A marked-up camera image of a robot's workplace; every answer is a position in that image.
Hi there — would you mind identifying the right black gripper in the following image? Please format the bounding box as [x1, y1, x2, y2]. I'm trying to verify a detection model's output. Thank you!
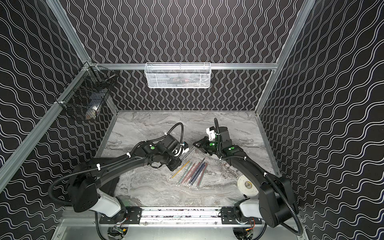
[193, 136, 222, 155]

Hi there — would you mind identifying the black pencil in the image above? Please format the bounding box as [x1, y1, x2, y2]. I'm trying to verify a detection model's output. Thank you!
[181, 146, 196, 162]

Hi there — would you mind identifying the yellow pencil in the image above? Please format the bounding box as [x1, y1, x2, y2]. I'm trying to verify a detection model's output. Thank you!
[169, 161, 190, 180]

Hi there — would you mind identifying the red pencil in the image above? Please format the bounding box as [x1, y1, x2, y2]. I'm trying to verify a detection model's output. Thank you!
[184, 158, 205, 185]
[181, 163, 196, 185]
[195, 163, 208, 190]

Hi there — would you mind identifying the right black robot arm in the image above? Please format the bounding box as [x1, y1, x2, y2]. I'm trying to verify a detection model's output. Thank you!
[193, 118, 304, 236]

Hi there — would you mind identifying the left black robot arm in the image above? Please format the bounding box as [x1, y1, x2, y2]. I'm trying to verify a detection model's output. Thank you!
[48, 130, 189, 223]

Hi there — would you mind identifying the white tape roll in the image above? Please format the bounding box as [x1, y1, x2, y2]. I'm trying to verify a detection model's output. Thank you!
[237, 175, 259, 197]

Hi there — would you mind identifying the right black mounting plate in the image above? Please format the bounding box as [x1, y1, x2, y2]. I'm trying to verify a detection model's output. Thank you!
[218, 207, 262, 226]

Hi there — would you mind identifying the black mounting plate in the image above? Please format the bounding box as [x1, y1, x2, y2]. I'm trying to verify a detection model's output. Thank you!
[99, 207, 143, 225]
[218, 207, 262, 226]

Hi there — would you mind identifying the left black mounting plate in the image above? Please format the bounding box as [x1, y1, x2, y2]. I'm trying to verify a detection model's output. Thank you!
[99, 207, 143, 225]

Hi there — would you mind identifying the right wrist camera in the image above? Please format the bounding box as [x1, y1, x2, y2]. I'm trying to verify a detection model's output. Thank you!
[206, 127, 216, 142]

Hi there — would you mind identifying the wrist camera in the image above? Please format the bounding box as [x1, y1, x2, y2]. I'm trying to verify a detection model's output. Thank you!
[206, 127, 216, 142]
[180, 142, 190, 154]

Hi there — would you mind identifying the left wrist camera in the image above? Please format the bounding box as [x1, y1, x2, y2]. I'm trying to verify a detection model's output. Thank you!
[180, 142, 190, 154]

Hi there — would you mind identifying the aluminium front rail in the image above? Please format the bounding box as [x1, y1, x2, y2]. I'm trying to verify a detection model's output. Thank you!
[59, 206, 301, 227]

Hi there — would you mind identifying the white mesh wall basket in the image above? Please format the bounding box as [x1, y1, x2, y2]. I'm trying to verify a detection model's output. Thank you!
[144, 62, 212, 89]

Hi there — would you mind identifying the black wire wall basket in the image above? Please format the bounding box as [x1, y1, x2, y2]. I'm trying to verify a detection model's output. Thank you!
[59, 66, 118, 121]

